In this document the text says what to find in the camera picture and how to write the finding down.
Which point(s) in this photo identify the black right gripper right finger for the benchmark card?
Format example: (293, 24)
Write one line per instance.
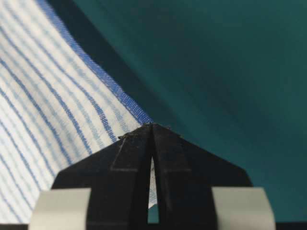
(200, 191)

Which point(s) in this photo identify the green backdrop sheet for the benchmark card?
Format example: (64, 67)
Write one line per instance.
(228, 75)

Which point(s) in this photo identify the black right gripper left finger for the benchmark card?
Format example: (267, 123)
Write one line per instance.
(106, 191)

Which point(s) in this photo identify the white blue striped towel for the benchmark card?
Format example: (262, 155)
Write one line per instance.
(57, 106)

